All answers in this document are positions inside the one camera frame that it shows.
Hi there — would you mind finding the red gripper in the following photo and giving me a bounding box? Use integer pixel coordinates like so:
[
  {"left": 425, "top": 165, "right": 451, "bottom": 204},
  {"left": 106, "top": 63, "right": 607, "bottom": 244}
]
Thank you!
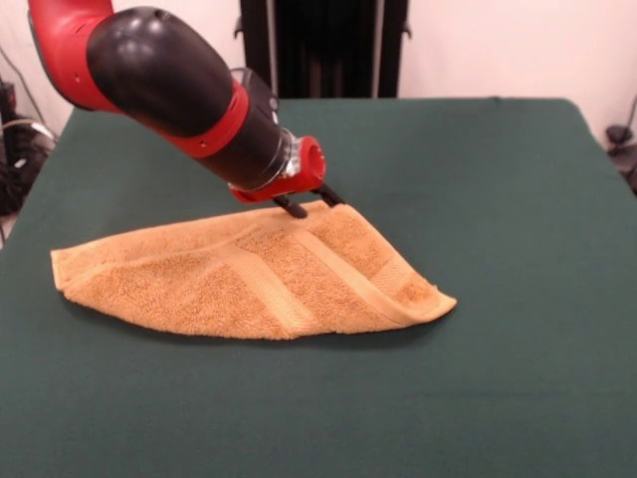
[{"left": 228, "top": 134, "right": 346, "bottom": 220}]

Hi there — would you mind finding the orange terry towel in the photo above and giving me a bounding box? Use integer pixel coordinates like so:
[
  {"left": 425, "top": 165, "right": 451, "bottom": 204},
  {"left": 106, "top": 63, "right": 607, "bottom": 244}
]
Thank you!
[{"left": 49, "top": 200, "right": 458, "bottom": 343}]

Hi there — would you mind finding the dark green table cloth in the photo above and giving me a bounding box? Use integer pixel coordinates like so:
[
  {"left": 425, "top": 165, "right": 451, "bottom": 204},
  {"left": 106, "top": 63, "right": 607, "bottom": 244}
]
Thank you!
[{"left": 0, "top": 97, "right": 637, "bottom": 478}]

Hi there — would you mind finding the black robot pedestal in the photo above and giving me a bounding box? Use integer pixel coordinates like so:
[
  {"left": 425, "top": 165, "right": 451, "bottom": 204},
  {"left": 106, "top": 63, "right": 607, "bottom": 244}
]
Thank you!
[{"left": 232, "top": 0, "right": 413, "bottom": 100}]

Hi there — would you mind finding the black cable bundle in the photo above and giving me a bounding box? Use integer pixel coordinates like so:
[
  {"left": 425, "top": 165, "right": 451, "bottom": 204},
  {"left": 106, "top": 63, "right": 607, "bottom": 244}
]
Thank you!
[{"left": 0, "top": 47, "right": 60, "bottom": 250}]

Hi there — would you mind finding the black plug with cable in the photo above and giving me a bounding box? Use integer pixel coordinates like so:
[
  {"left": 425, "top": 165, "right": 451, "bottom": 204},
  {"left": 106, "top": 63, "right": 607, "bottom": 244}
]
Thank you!
[{"left": 604, "top": 94, "right": 637, "bottom": 195}]

